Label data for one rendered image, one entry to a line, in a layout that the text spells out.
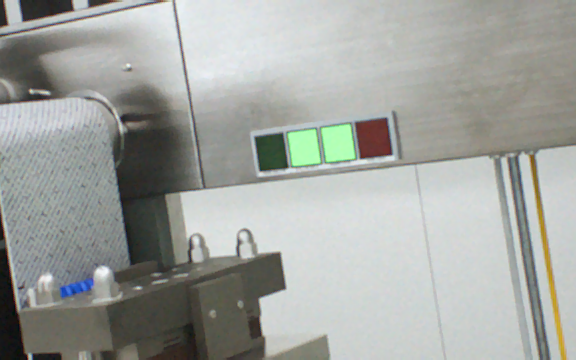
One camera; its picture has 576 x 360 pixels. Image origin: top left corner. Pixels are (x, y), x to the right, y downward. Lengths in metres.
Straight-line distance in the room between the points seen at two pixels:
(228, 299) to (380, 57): 0.41
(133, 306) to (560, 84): 0.63
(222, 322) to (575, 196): 2.54
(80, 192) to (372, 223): 2.74
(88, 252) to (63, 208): 0.08
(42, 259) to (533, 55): 0.74
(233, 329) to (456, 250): 2.66
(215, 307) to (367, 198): 2.80
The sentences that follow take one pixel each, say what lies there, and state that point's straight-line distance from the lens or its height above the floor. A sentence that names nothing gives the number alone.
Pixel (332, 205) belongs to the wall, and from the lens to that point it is 4.74.
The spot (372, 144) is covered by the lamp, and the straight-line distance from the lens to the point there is 1.89.
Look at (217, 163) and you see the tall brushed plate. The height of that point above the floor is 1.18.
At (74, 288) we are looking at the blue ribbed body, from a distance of 1.95.
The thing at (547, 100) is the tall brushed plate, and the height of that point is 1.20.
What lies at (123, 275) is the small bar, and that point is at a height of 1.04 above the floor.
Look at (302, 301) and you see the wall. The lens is 4.89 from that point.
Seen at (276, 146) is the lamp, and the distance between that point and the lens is 1.98.
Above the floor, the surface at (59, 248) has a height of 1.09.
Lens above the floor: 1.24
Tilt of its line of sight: 3 degrees down
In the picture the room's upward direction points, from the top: 9 degrees counter-clockwise
